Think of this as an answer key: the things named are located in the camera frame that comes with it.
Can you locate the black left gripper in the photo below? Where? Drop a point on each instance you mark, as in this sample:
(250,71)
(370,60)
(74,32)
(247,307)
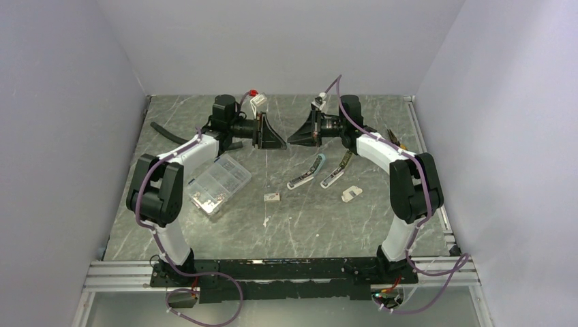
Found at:
(268,139)

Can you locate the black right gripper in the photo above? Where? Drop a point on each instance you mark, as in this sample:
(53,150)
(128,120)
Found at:
(310,133)

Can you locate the white staple box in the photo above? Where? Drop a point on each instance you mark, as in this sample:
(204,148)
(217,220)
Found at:
(272,197)

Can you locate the white staple box tray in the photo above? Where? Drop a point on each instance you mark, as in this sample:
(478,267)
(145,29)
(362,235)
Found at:
(351,193)

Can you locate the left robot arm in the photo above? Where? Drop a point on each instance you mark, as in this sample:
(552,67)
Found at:
(156,191)

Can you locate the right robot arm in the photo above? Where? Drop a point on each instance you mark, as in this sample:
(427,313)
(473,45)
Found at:
(414,187)

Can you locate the clear plastic screw organizer box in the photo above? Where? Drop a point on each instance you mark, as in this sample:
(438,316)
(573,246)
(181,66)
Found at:
(210,190)

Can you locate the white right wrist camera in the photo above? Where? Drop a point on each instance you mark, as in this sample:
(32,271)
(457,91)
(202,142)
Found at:
(319,102)

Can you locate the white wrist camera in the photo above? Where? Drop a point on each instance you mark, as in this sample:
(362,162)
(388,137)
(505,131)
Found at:
(319,102)
(257,99)

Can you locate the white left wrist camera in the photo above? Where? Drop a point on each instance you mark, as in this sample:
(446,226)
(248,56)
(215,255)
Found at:
(257,99)

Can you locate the yellow handled pliers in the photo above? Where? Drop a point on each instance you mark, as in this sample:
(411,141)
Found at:
(396,141)

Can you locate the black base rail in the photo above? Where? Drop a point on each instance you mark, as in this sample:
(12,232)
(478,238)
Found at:
(349,277)

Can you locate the aluminium frame profile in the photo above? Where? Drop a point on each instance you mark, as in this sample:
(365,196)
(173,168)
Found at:
(137,276)

